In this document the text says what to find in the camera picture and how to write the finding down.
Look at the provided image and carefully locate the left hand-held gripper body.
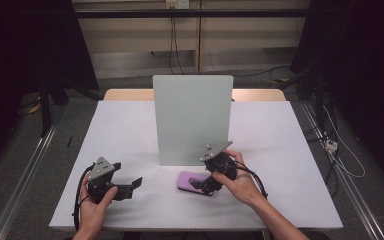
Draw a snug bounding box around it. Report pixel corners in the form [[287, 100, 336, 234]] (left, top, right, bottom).
[[85, 156, 135, 205]]

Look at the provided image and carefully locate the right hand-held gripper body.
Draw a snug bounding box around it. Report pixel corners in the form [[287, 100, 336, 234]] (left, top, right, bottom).
[[199, 140, 239, 196]]

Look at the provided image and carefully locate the purple whiteboard eraser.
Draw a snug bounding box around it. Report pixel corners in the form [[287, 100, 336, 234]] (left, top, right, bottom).
[[177, 170, 214, 197]]

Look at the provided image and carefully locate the person's right hand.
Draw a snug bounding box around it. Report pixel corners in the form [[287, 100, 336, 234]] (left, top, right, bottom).
[[212, 149, 270, 208]]

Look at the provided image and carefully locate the person's left hand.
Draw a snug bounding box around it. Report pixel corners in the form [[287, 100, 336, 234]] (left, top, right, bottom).
[[77, 173, 119, 234]]

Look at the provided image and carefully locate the white table cover sheet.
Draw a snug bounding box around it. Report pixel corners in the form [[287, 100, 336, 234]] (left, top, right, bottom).
[[49, 100, 344, 232]]

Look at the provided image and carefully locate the pale green standing whiteboard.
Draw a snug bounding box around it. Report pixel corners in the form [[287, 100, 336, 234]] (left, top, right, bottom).
[[152, 74, 234, 167]]

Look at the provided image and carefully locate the wooden table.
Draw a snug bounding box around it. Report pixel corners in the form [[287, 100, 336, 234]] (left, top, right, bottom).
[[103, 88, 287, 102]]

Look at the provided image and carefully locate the black metal stand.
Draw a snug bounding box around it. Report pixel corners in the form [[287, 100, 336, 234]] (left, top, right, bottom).
[[37, 75, 70, 138], [275, 62, 329, 129]]

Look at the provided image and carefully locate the white power strip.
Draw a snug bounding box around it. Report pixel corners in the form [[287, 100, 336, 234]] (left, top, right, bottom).
[[324, 139, 339, 152]]

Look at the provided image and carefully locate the black curtain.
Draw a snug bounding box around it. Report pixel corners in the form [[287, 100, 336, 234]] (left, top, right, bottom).
[[290, 0, 384, 191], [0, 0, 100, 178]]

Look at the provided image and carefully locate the black horizontal bar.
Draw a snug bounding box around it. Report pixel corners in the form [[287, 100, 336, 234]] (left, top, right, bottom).
[[74, 8, 315, 19]]

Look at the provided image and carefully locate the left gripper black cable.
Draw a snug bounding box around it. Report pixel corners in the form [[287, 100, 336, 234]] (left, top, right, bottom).
[[72, 164, 96, 232]]

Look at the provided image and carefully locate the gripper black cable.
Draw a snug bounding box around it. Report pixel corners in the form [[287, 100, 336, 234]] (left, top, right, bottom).
[[72, 164, 96, 232], [234, 160, 270, 200]]

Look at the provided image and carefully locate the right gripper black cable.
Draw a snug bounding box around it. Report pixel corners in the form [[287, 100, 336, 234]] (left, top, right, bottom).
[[234, 160, 270, 200]]

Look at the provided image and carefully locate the aluminium floor rail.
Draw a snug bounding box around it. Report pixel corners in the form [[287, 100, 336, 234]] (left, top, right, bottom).
[[0, 122, 62, 240], [300, 100, 384, 240]]

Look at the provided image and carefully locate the black floor cable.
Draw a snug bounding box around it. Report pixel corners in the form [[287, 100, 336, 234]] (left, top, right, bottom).
[[209, 65, 292, 79]]

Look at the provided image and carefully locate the black wall cable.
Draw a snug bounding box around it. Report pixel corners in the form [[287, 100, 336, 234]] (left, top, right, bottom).
[[168, 16, 175, 75], [173, 16, 185, 75]]

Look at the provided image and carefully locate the white floor cable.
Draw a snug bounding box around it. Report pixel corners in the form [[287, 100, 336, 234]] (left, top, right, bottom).
[[322, 105, 367, 179]]

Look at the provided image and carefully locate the white wall outlet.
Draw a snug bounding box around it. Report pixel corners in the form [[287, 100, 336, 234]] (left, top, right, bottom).
[[165, 0, 191, 10]]

